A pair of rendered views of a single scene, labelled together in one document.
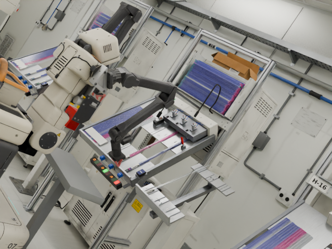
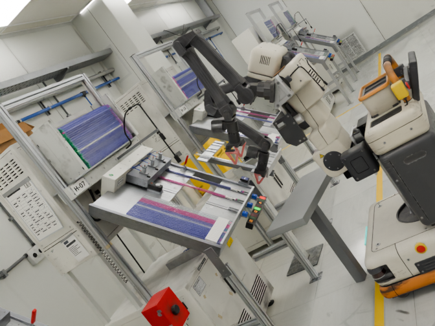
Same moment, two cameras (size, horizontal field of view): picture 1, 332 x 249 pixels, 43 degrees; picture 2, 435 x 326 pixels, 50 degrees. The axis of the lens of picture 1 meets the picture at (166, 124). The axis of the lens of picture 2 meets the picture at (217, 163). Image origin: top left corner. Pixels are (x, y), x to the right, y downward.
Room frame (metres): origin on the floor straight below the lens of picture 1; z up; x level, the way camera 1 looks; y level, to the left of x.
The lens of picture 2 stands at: (3.32, 2.68, 1.36)
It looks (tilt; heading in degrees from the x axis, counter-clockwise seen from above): 8 degrees down; 257
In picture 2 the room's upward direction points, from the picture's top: 36 degrees counter-clockwise
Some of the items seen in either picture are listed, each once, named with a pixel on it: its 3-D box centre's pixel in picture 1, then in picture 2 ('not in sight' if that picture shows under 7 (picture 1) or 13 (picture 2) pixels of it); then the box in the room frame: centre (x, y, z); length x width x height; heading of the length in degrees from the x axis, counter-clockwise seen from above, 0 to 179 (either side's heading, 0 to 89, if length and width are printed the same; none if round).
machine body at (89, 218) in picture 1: (129, 218); (197, 309); (3.29, -0.17, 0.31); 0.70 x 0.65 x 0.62; 49
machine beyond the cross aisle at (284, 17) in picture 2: not in sight; (298, 50); (-0.95, -5.03, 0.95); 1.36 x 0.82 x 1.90; 139
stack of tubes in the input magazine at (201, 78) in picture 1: (212, 88); (92, 138); (3.16, -0.14, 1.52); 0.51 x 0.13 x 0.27; 49
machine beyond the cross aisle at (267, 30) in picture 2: not in sight; (283, 67); (0.01, -3.95, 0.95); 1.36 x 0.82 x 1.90; 139
